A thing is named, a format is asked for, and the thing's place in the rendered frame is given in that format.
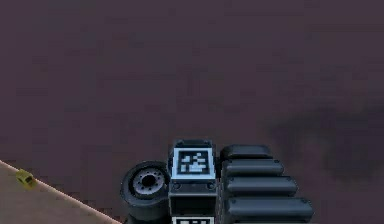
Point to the small yellow block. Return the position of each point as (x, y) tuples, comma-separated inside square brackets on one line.
[(25, 178)]

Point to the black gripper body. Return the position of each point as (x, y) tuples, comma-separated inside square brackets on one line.
[(146, 186)]

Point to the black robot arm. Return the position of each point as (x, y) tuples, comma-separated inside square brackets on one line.
[(260, 186)]

